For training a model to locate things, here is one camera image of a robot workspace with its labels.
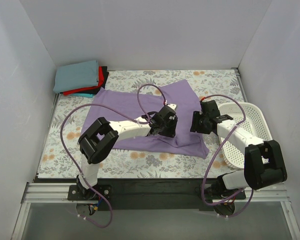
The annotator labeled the purple t shirt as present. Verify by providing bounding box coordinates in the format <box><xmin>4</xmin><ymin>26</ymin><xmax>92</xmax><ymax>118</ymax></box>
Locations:
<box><xmin>81</xmin><ymin>80</ymin><xmax>209</xmax><ymax>159</ymax></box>

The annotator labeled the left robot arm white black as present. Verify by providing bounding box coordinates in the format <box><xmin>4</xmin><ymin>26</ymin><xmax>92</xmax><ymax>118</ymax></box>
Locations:
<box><xmin>76</xmin><ymin>104</ymin><xmax>178</xmax><ymax>200</ymax></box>

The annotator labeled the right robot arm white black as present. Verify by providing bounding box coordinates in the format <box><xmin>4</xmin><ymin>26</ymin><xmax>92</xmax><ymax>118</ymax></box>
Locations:
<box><xmin>190</xmin><ymin>100</ymin><xmax>288</xmax><ymax>199</ymax></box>

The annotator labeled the white plastic basket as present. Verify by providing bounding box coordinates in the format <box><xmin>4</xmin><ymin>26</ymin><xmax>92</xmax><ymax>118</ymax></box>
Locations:
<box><xmin>217</xmin><ymin>101</ymin><xmax>273</xmax><ymax>172</ymax></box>

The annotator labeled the folded red t shirt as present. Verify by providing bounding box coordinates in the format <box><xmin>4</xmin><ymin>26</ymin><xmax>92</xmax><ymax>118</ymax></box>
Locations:
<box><xmin>61</xmin><ymin>67</ymin><xmax>99</xmax><ymax>96</ymax></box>

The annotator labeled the folded teal t shirt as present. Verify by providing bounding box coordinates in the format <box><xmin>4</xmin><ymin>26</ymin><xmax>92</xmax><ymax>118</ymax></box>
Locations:
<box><xmin>73</xmin><ymin>93</ymin><xmax>95</xmax><ymax>98</ymax></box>

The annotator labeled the folded grey-blue t shirt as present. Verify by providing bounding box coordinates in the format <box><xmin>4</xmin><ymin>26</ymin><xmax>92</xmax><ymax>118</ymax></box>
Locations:
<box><xmin>53</xmin><ymin>60</ymin><xmax>99</xmax><ymax>94</ymax></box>

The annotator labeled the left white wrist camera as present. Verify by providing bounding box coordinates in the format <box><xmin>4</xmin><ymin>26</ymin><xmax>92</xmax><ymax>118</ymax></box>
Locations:
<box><xmin>167</xmin><ymin>103</ymin><xmax>177</xmax><ymax>111</ymax></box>

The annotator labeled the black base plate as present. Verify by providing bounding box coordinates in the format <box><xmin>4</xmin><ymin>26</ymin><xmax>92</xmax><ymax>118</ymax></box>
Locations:
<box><xmin>67</xmin><ymin>177</ymin><xmax>248</xmax><ymax>212</ymax></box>

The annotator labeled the aluminium frame rail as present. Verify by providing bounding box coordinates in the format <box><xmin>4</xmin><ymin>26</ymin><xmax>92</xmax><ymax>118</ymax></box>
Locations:
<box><xmin>12</xmin><ymin>179</ymin><xmax>300</xmax><ymax>240</ymax></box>

